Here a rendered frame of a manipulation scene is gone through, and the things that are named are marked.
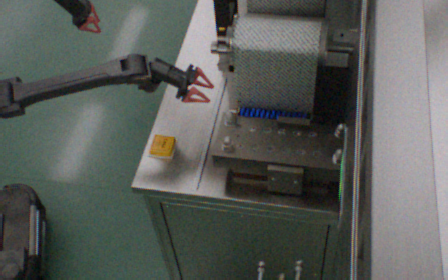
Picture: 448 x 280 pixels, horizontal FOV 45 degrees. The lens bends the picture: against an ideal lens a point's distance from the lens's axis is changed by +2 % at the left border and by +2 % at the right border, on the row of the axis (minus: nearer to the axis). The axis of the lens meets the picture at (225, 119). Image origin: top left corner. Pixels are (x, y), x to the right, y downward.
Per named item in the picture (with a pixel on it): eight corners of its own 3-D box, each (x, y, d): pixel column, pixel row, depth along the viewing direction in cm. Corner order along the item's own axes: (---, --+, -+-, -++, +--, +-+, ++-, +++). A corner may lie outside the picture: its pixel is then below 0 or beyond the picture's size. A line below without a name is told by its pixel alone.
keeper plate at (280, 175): (268, 185, 162) (268, 163, 153) (302, 189, 160) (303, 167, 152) (267, 192, 160) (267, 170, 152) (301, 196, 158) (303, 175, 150)
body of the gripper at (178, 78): (180, 101, 163) (158, 90, 161) (188, 77, 169) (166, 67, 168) (188, 89, 158) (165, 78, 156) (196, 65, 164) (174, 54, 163)
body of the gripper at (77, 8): (88, -1, 192) (73, -15, 187) (90, 17, 185) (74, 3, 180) (75, 9, 194) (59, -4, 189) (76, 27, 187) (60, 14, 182)
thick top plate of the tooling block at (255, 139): (223, 126, 170) (222, 113, 166) (353, 140, 163) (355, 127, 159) (213, 167, 160) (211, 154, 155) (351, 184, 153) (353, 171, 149)
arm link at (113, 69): (-6, 113, 153) (-9, 80, 157) (3, 121, 158) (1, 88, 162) (145, 76, 153) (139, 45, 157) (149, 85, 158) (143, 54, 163)
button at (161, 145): (155, 138, 178) (154, 133, 176) (176, 140, 177) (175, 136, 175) (149, 155, 173) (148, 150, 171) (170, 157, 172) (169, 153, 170)
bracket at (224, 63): (224, 103, 186) (217, 35, 163) (242, 105, 185) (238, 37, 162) (221, 114, 183) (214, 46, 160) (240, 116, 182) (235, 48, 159)
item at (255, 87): (236, 107, 168) (233, 64, 154) (312, 114, 164) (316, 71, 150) (236, 108, 168) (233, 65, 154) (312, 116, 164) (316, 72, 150)
